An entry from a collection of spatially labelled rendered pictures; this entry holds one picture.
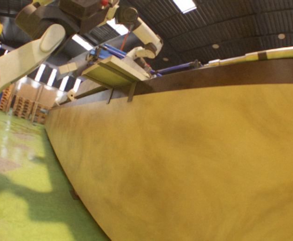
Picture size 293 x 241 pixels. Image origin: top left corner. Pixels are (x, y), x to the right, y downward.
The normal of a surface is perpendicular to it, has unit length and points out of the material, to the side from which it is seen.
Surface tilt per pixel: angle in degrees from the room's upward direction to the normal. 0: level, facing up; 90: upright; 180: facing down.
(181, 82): 90
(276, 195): 90
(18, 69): 90
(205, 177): 90
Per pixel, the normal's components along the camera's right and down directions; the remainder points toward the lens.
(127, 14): 0.33, 0.52
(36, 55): 0.76, 0.09
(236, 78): -0.72, -0.28
